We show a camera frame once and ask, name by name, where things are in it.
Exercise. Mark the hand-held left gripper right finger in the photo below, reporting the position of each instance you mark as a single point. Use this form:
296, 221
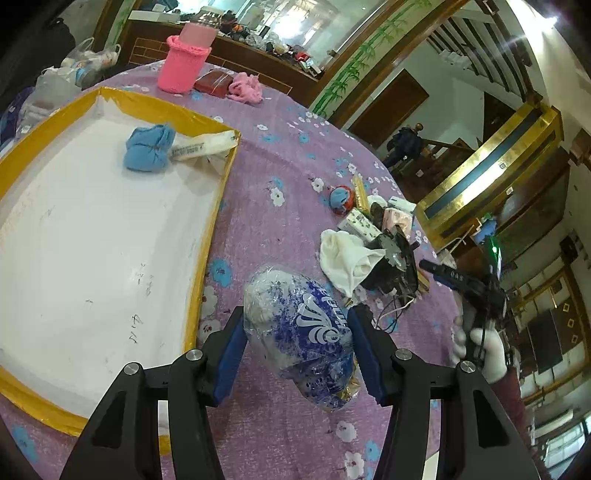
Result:
369, 355

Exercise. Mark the pink knitted cloth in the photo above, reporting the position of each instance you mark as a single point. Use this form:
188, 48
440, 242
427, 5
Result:
247, 87

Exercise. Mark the person's right forearm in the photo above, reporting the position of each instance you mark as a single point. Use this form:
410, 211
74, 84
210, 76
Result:
512, 406

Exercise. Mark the person's right hand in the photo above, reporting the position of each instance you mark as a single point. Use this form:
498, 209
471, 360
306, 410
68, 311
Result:
491, 355

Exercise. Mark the white tube packet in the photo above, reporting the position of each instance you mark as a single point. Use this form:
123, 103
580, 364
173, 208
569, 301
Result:
203, 146

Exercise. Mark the blue white plastic pack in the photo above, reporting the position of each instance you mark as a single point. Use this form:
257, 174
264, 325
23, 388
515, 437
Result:
295, 323

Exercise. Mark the white cloth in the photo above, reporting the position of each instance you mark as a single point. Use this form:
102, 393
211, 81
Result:
344, 258

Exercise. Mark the black and silver crumpled item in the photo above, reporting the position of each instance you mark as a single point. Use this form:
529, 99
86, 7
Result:
392, 263

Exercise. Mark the red wallet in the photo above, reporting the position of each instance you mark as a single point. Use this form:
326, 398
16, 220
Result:
213, 83

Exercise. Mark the white plastic bag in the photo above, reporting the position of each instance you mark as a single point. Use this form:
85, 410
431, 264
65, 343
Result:
92, 57
53, 85

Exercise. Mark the wooden staircase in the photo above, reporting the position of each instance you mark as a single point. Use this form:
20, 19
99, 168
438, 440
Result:
480, 41

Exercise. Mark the wooden door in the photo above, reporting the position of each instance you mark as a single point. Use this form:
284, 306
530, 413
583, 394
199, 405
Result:
388, 110

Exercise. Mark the small white packet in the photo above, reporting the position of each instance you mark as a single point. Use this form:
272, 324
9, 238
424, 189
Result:
400, 205

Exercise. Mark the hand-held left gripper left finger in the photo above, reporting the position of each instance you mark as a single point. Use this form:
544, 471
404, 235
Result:
227, 355

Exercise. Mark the blue and red ball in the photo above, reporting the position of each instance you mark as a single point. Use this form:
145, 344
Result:
341, 199

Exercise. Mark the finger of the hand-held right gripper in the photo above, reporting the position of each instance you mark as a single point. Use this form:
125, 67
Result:
438, 271

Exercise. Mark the blue cloth bundle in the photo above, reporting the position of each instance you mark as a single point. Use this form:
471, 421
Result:
147, 147

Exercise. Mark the pink knitted cup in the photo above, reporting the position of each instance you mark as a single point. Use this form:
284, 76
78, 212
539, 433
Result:
184, 60

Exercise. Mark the gold framed wooden counter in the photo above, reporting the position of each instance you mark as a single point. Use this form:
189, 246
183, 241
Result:
489, 170

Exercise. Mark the purple floral tablecloth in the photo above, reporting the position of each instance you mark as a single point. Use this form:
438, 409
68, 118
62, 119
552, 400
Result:
286, 184

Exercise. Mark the white box with yellow rim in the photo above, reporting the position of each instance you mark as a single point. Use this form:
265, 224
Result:
92, 230

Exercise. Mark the white dotted tissue packet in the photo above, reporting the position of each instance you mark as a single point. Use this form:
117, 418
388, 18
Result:
359, 226

